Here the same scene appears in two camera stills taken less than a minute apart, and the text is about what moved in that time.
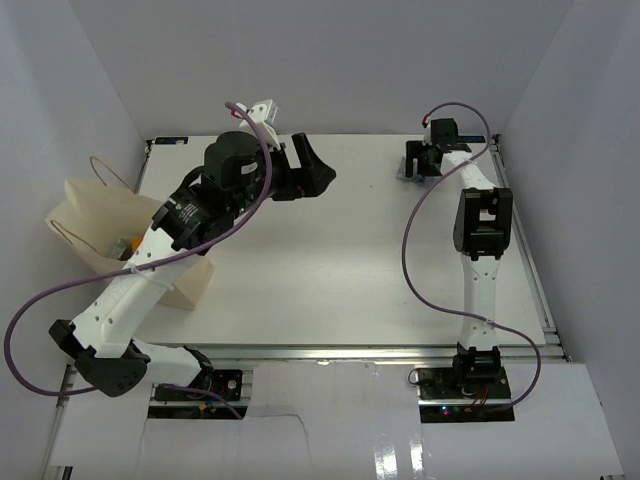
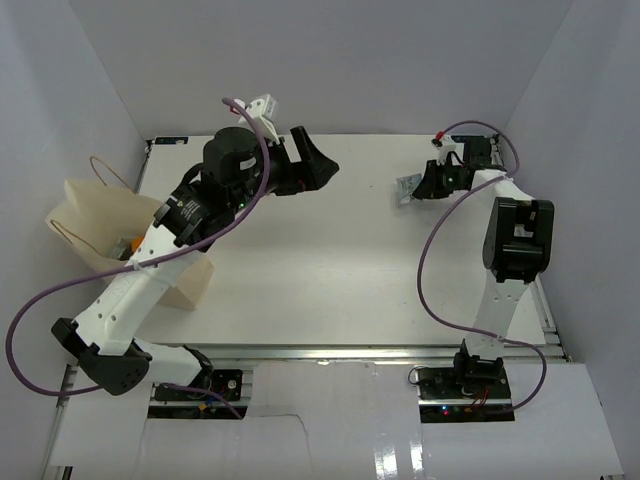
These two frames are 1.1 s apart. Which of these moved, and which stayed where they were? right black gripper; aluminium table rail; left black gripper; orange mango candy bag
Moved: right black gripper
Stayed: aluminium table rail; left black gripper; orange mango candy bag
